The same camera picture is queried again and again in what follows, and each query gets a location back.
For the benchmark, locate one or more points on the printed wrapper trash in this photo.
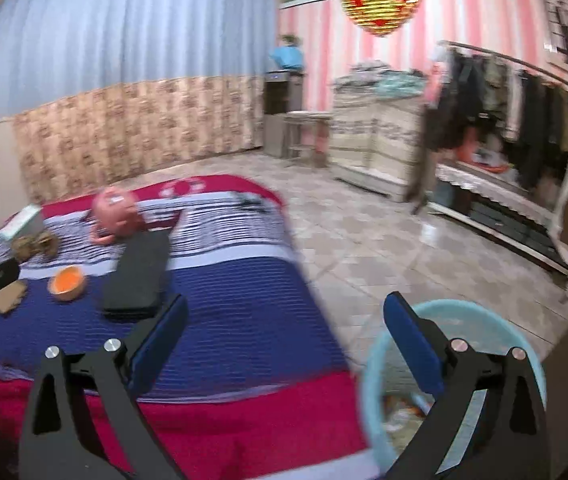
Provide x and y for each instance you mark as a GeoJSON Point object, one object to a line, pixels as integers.
{"type": "Point", "coordinates": [403, 415]}

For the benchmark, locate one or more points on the brown wrapper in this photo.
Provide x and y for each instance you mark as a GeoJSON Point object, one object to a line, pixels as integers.
{"type": "Point", "coordinates": [26, 247]}

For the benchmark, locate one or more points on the grey water dispenser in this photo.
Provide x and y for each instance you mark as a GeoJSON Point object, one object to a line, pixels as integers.
{"type": "Point", "coordinates": [283, 93]}

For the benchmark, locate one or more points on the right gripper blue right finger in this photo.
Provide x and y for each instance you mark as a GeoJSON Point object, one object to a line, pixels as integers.
{"type": "Point", "coordinates": [420, 342]}

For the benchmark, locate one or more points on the orange small bowl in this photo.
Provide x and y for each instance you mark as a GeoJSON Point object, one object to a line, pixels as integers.
{"type": "Point", "coordinates": [67, 284]}

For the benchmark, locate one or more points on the red gold heart wall decoration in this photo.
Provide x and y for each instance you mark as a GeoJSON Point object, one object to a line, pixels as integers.
{"type": "Point", "coordinates": [380, 18]}

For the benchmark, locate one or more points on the pile of folded clothes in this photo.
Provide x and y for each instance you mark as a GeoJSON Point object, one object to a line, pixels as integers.
{"type": "Point", "coordinates": [379, 78]}

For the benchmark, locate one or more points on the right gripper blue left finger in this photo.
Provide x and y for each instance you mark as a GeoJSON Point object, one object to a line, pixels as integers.
{"type": "Point", "coordinates": [151, 342]}

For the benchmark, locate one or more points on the low tv cabinet lace cover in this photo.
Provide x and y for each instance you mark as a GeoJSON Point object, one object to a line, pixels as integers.
{"type": "Point", "coordinates": [502, 211]}

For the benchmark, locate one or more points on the red blue striped table cloth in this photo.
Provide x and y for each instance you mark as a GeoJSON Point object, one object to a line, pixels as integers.
{"type": "Point", "coordinates": [194, 349]}

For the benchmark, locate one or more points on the small folding table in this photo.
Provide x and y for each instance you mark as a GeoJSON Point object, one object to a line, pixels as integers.
{"type": "Point", "coordinates": [306, 134]}

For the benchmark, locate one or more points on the pink piggy bank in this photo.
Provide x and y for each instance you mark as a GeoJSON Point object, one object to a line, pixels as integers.
{"type": "Point", "coordinates": [116, 216]}

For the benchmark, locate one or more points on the metal clothes rack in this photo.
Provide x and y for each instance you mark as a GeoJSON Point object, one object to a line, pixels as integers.
{"type": "Point", "coordinates": [498, 127]}

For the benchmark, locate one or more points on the hanging dark clothes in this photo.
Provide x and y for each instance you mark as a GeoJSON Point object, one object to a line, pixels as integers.
{"type": "Point", "coordinates": [497, 115]}

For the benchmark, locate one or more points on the patterned cloth covered cabinet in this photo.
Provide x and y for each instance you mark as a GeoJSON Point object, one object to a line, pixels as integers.
{"type": "Point", "coordinates": [374, 142]}

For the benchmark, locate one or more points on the white green small box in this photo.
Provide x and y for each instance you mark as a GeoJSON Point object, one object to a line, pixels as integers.
{"type": "Point", "coordinates": [28, 222]}

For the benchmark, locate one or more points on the blue floral curtain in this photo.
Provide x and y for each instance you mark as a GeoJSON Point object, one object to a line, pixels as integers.
{"type": "Point", "coordinates": [103, 90]}

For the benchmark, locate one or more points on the blue covered water bottle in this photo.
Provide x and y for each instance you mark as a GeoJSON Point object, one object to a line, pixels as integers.
{"type": "Point", "coordinates": [288, 58]}

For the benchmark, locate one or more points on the brown cardboard piece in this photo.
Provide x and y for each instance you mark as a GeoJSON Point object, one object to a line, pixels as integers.
{"type": "Point", "coordinates": [11, 296]}

